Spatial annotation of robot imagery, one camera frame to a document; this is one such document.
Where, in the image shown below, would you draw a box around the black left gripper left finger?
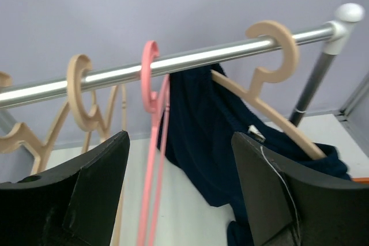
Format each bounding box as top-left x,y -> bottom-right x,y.
1,131 -> 130,246

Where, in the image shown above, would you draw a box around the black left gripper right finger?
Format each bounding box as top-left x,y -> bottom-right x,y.
232,133 -> 368,245

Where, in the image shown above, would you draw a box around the beige hanger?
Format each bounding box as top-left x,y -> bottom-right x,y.
211,20 -> 326,160
37,54 -> 129,246
0,71 -> 70,175

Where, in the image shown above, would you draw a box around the navy blue shorts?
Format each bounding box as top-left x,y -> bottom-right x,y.
165,64 -> 349,245

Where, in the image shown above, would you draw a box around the pink hanger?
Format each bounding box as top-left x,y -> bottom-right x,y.
136,40 -> 170,246

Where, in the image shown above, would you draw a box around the orange plastic basket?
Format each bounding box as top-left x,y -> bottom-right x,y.
351,177 -> 369,185

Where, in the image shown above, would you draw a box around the silver clothes rack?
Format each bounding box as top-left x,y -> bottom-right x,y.
1,3 -> 365,109

